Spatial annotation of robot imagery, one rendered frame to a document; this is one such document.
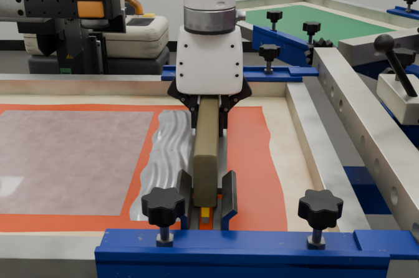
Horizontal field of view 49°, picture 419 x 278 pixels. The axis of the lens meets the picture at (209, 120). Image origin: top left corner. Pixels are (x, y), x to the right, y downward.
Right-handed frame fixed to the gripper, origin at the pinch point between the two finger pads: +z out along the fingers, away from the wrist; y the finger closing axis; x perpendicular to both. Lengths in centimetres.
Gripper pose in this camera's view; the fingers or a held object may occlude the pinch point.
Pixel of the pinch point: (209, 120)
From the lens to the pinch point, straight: 73.6
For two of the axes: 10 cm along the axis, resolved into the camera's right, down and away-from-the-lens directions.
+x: -0.3, 4.3, -9.0
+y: -10.0, -0.1, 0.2
